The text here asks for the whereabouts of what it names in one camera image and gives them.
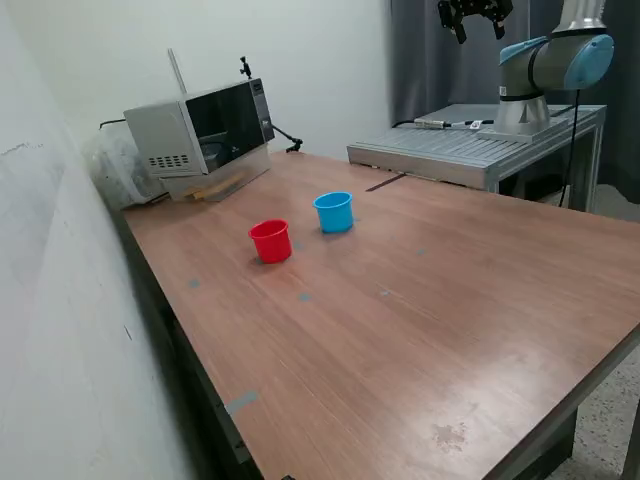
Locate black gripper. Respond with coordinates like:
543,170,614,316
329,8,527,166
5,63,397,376
437,0,514,45

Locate aluminium robot base table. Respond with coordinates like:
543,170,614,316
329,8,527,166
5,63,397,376
347,103,608,212

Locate blue plastic bin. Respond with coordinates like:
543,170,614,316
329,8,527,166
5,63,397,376
312,191,355,234

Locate red plastic bin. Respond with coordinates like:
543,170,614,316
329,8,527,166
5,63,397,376
248,218,294,265

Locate black tape strip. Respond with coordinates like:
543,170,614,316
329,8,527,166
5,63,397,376
365,173,407,193

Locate thin white rod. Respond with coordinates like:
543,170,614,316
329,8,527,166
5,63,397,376
167,47,189,96

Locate wooden sticks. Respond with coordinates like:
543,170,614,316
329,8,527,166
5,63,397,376
182,172,246,202

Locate silver microwave oven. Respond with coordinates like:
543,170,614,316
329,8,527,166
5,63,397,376
123,77,277,177

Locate clear plastic bag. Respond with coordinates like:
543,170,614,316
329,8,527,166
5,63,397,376
82,124,169,210

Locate grey tape strip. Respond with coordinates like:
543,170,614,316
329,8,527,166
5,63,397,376
224,390,260,416

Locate silver cable connector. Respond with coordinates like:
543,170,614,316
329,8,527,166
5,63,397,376
392,117,496,132

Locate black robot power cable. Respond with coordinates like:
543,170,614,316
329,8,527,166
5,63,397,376
558,88,581,207

